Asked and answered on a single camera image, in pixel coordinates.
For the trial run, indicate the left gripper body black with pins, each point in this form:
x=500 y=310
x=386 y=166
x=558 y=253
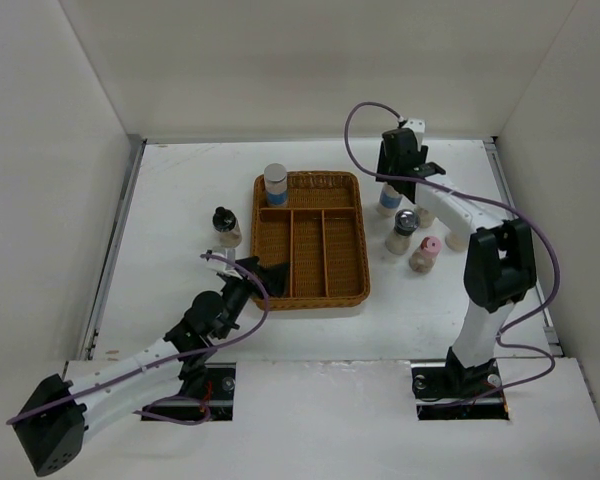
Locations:
x=234 y=295

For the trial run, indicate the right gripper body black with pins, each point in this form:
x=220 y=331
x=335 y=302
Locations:
x=395 y=169

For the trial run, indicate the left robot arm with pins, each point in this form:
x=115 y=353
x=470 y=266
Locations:
x=62 y=415

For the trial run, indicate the pink-cap bottle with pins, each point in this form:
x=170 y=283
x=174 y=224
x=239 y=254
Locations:
x=424 y=257

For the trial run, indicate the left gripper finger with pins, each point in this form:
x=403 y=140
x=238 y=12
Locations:
x=248 y=267
x=275 y=278

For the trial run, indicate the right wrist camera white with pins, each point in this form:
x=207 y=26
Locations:
x=417 y=126

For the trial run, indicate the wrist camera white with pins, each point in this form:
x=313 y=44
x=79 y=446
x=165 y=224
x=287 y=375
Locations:
x=221 y=260
x=417 y=126

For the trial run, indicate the black-cap bottle left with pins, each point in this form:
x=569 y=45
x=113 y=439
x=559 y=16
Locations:
x=227 y=227

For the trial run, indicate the black-cap bottle right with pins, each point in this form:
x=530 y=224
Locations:
x=426 y=217

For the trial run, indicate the yellow-cap bottle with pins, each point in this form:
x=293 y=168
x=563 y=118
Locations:
x=455 y=242

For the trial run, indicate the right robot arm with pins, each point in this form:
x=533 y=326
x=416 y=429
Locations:
x=500 y=263

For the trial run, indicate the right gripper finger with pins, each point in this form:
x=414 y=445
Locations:
x=411 y=166
x=383 y=167

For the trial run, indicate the silver-lid jar blue label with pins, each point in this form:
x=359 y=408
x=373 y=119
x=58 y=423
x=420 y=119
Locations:
x=275 y=180
x=389 y=201

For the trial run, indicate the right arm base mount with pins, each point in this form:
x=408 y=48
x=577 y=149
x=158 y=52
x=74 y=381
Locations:
x=439 y=397

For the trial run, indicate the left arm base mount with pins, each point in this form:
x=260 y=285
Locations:
x=209 y=399

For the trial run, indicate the dark-lid spice grinder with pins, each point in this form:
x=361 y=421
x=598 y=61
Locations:
x=406 y=223

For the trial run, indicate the black-cap bottle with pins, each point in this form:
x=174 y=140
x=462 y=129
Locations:
x=227 y=227
x=426 y=217

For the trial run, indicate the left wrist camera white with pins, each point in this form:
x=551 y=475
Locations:
x=221 y=260

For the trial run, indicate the brown wicker divided tray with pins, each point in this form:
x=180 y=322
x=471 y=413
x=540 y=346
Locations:
x=320 y=235

